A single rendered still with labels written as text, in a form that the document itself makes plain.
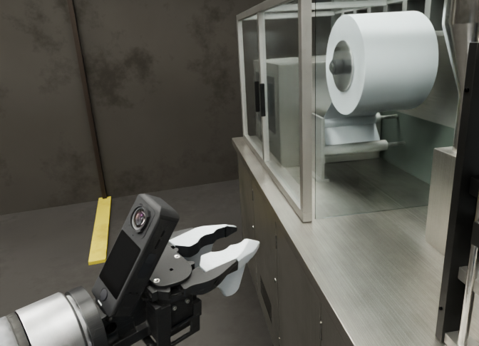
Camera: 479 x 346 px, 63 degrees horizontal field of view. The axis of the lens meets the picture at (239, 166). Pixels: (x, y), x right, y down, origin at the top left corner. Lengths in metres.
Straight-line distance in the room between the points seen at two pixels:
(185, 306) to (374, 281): 0.65
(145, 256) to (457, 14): 0.85
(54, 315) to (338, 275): 0.76
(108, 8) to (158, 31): 0.47
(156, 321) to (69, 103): 3.68
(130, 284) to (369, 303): 0.66
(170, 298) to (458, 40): 0.84
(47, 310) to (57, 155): 3.78
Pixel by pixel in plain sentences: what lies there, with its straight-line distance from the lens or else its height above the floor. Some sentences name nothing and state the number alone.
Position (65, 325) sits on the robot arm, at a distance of 0.38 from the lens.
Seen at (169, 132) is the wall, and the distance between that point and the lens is 4.07.
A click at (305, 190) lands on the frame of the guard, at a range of 1.23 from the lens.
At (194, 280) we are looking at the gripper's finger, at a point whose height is 1.24.
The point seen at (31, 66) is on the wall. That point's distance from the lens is 4.05.
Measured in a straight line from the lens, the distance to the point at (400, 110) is 1.30.
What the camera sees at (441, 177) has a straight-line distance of 1.11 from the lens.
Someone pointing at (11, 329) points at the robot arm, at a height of 1.25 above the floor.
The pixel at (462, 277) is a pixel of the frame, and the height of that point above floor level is 1.05.
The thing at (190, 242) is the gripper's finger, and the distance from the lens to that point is 0.46.
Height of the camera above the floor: 1.46
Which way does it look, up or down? 18 degrees down
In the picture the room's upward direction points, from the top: 4 degrees counter-clockwise
